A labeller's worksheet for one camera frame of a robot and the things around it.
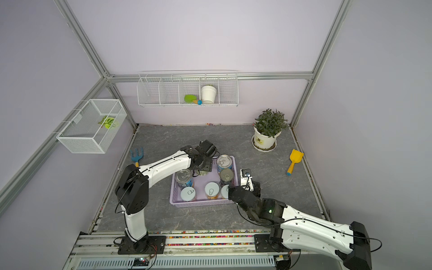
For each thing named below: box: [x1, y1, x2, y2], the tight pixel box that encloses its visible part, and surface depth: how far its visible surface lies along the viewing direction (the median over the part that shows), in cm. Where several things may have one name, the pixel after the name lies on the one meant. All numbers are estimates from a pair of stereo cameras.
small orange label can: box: [204, 181, 220, 200], surface depth 86 cm
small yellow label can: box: [220, 184, 229, 200], surface depth 85 cm
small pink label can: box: [180, 186, 197, 202], surface depth 85 cm
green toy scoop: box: [183, 94, 203, 106], surface depth 101 cm
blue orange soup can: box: [216, 154, 233, 174], surface depth 91 cm
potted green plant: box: [250, 108, 289, 153], surface depth 98 cm
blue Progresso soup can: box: [174, 168, 193, 191], surface depth 85 cm
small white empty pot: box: [201, 85, 217, 105], surface depth 94 cm
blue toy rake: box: [129, 147, 144, 168], surface depth 107 cm
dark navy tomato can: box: [219, 168, 235, 188], surface depth 86 cm
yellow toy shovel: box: [286, 149, 305, 177], surface depth 104 cm
